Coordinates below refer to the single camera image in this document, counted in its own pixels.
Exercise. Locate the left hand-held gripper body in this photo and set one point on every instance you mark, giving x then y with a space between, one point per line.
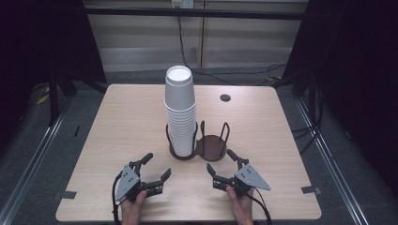
126 184

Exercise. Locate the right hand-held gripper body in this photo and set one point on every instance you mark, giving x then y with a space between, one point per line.
248 178

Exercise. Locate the dark brown double cup holder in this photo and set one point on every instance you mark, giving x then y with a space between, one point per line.
212 146

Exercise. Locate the stack of white paper cups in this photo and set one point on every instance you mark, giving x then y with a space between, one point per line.
181 134

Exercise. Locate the person's left hand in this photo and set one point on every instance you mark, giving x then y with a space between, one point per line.
133 211

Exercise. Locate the person's right hand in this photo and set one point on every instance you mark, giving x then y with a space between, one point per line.
242 209

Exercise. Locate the round dark table grommet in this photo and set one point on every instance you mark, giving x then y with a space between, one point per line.
225 97

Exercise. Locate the grey tape strip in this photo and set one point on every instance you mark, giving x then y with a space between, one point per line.
310 189
64 195

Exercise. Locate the small black floor tape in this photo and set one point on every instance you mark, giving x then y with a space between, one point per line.
76 131

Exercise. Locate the black metal stand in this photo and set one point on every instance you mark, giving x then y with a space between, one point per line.
53 100

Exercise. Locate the yellow floor tape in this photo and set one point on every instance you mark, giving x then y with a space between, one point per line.
42 99

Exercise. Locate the black curtain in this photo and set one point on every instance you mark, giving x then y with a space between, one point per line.
359 78
37 47

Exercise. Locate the black horizontal bar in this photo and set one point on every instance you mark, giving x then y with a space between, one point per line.
140 12

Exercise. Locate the aluminium floor rail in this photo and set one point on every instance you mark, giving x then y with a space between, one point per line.
31 168
334 168

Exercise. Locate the white wall outlet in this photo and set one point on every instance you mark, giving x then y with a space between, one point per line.
183 3

